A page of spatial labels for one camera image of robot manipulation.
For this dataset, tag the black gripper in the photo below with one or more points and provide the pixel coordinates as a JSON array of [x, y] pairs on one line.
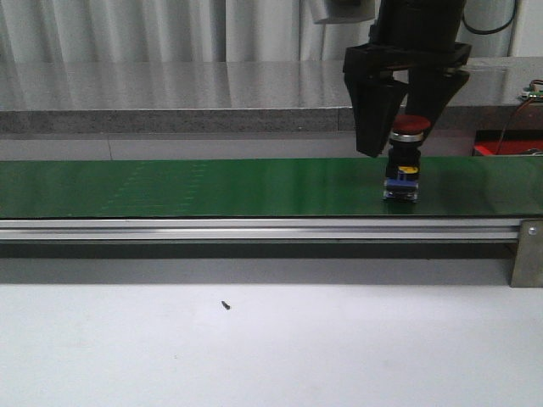
[[405, 35]]

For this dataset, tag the red mushroom push button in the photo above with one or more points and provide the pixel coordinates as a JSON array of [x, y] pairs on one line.
[[403, 166]]

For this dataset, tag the red plastic bin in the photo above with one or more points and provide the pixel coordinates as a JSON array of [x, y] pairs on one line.
[[514, 142]]

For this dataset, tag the green conveyor belt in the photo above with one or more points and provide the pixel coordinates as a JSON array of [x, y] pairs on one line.
[[503, 186]]

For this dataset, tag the small green circuit board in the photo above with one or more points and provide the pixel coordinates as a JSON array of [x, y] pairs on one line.
[[532, 92]]

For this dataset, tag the grey stone counter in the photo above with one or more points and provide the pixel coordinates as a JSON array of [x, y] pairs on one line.
[[175, 110]]

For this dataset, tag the white pleated curtain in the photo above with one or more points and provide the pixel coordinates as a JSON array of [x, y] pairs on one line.
[[170, 31]]

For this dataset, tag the steel conveyor support bracket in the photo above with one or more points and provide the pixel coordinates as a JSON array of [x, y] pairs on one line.
[[527, 270]]

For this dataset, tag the aluminium conveyor frame rail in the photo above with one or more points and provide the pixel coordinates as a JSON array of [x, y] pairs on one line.
[[262, 228]]

